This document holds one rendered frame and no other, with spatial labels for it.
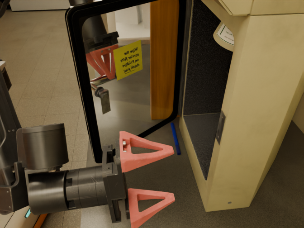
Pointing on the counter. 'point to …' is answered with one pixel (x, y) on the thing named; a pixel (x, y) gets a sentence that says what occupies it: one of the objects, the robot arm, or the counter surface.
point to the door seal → (86, 68)
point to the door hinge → (184, 54)
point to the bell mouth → (224, 37)
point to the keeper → (220, 127)
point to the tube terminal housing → (253, 100)
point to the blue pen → (175, 139)
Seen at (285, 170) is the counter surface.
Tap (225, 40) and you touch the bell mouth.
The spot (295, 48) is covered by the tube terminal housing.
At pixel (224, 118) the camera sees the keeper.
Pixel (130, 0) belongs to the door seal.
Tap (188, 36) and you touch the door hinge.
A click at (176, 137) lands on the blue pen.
